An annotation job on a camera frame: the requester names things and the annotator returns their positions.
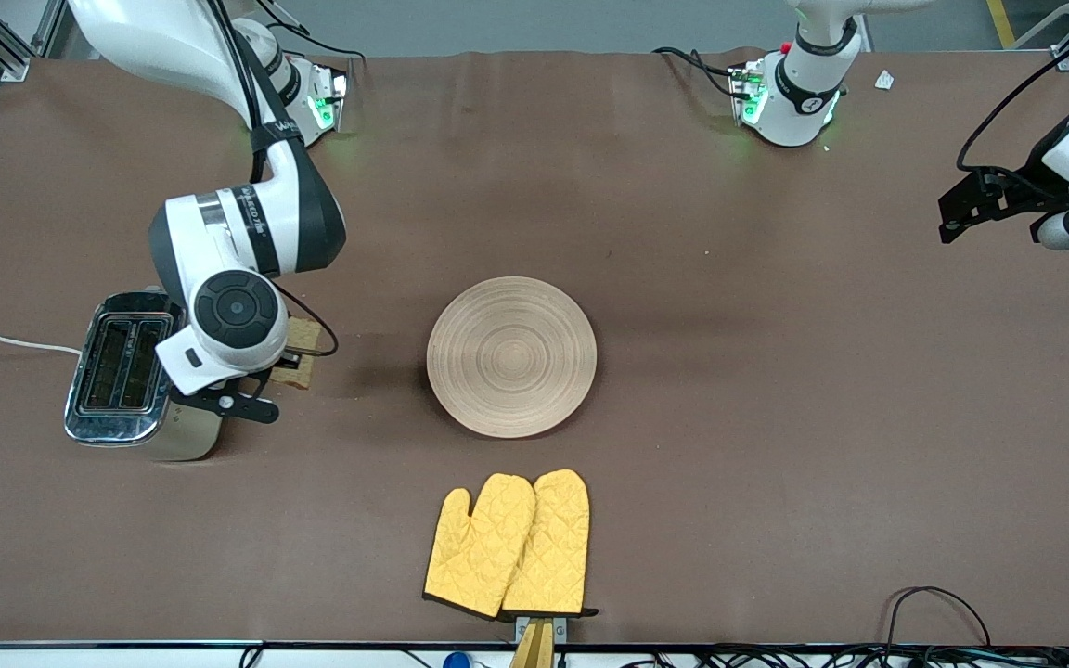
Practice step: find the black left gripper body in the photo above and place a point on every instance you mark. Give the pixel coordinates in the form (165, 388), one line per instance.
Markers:
(1023, 185)

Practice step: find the brown bread slice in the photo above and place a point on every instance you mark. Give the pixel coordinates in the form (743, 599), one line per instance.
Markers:
(302, 374)

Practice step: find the round wooden plate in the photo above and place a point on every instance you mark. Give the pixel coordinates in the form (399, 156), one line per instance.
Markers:
(511, 357)

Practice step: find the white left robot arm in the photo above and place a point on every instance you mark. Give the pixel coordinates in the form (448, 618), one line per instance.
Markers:
(799, 102)

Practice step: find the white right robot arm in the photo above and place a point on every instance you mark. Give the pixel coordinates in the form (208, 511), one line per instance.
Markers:
(247, 223)

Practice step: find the beige chrome two-slot toaster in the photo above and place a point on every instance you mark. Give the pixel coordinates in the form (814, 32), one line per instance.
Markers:
(117, 362)

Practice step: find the small white paper scrap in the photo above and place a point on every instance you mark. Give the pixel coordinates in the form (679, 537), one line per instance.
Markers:
(884, 80)

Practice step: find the yellow quilted oven mitt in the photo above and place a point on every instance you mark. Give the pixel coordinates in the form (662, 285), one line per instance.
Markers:
(553, 547)
(483, 547)

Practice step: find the small blue round object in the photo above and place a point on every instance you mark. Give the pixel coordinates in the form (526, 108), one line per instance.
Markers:
(456, 661)

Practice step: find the wooden sticks with metal bracket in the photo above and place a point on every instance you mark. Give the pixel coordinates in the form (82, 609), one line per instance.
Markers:
(534, 645)

